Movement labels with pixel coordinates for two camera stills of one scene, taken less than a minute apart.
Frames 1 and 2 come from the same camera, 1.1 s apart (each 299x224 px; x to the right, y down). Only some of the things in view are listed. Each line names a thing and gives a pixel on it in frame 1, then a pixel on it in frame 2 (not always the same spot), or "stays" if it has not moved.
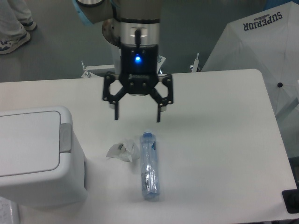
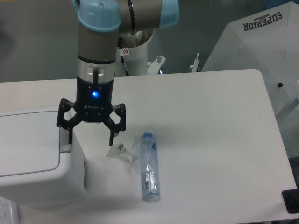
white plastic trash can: x=41 y=165 stays
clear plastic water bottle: x=149 y=165 stays
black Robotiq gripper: x=138 y=72 → x=93 y=104
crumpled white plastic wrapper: x=126 y=150 stays
